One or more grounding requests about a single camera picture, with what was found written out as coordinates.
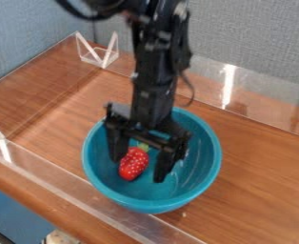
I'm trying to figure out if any red toy strawberry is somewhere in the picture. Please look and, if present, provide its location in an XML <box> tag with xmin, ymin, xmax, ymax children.
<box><xmin>118</xmin><ymin>143</ymin><xmax>149</xmax><ymax>181</ymax></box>

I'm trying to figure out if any clear acrylic barrier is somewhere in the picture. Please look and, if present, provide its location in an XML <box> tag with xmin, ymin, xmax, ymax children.
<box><xmin>0</xmin><ymin>131</ymin><xmax>206</xmax><ymax>244</ymax></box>
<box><xmin>73</xmin><ymin>30</ymin><xmax>299</xmax><ymax>140</ymax></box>

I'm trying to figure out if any clear acrylic back barrier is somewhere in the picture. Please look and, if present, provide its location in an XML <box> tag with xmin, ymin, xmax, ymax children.
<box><xmin>73</xmin><ymin>30</ymin><xmax>299</xmax><ymax>140</ymax></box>

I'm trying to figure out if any clear acrylic front barrier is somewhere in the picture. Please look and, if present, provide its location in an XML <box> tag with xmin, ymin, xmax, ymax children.
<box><xmin>0</xmin><ymin>131</ymin><xmax>206</xmax><ymax>244</ymax></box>

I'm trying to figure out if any clear acrylic corner bracket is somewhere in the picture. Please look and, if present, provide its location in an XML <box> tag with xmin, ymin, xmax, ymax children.
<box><xmin>74</xmin><ymin>32</ymin><xmax>119</xmax><ymax>69</ymax></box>

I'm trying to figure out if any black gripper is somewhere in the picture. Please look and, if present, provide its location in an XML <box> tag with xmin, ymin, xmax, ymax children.
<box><xmin>103</xmin><ymin>80</ymin><xmax>191</xmax><ymax>183</ymax></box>

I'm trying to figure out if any blue plastic bowl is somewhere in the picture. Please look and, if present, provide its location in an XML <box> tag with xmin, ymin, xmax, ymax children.
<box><xmin>81</xmin><ymin>108</ymin><xmax>222</xmax><ymax>214</ymax></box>

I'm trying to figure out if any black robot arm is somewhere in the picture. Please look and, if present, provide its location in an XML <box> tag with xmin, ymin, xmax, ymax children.
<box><xmin>54</xmin><ymin>0</ymin><xmax>191</xmax><ymax>183</ymax></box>

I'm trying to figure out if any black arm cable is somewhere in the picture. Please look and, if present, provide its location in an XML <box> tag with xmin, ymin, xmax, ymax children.
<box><xmin>177</xmin><ymin>68</ymin><xmax>195</xmax><ymax>108</ymax></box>

